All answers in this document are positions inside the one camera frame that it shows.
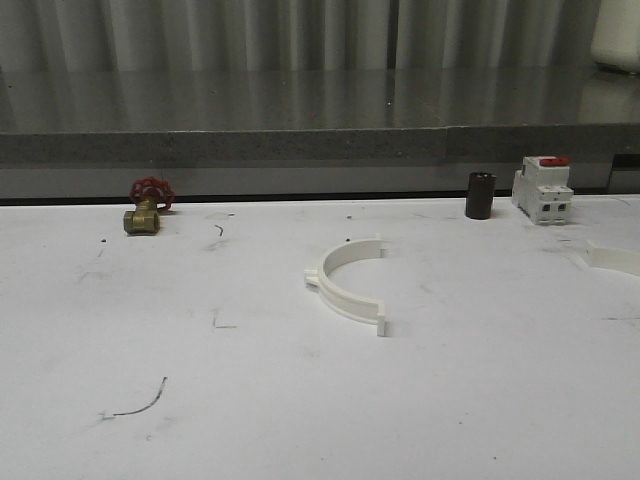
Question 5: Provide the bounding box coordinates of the white half pipe clamp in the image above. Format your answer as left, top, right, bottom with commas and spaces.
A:
585, 241, 640, 277
304, 234, 387, 337

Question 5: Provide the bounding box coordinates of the dark brown cylindrical capacitor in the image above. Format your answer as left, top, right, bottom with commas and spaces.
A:
465, 172, 496, 220

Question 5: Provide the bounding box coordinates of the brass valve red handwheel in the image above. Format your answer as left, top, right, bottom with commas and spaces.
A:
123, 176, 175, 235

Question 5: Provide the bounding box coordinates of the grey stone counter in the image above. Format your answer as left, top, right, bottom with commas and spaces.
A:
1, 67, 639, 204

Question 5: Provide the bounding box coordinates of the white container on counter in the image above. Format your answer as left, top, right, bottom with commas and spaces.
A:
590, 0, 640, 74

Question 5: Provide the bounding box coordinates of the white circuit breaker red switch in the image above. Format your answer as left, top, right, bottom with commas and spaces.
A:
511, 156, 574, 225

